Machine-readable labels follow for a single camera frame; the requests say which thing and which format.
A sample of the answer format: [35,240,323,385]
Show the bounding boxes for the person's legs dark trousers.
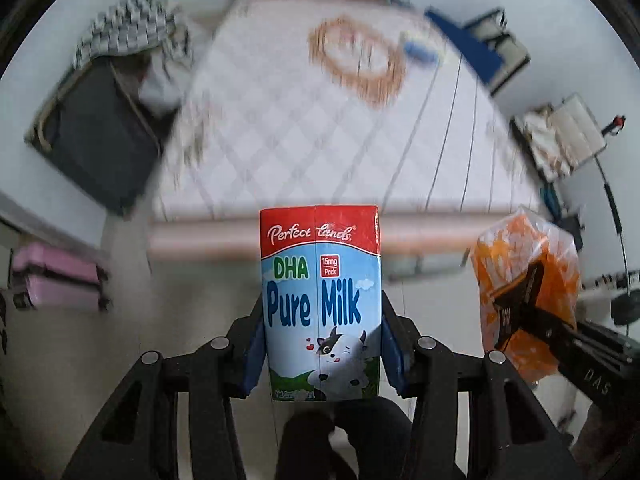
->
[277,397,414,480]

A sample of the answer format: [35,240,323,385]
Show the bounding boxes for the blue packet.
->
[401,34,442,69]

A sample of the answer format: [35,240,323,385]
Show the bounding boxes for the chair with blue cushion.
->
[424,7,532,97]

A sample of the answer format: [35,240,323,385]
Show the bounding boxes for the table with printed tablecloth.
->
[149,0,547,262]

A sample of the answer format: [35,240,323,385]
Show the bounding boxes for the milk carton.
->
[258,203,384,404]

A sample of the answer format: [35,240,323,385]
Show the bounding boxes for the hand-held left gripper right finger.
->
[382,291,577,480]

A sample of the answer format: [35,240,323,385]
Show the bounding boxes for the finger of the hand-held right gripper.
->
[492,261,577,362]

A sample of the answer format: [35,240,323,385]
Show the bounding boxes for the orange plastic bag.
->
[471,209,584,384]

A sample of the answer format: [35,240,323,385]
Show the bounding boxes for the chair with white cushion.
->
[511,92,627,184]

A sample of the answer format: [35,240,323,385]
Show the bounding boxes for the pink suitcase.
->
[9,242,112,312]

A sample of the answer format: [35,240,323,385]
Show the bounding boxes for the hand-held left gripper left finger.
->
[62,292,266,480]

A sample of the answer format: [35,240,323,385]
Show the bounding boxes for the white tote bag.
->
[139,49,194,117]

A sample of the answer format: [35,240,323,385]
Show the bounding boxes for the checkered cloth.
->
[72,0,194,69]

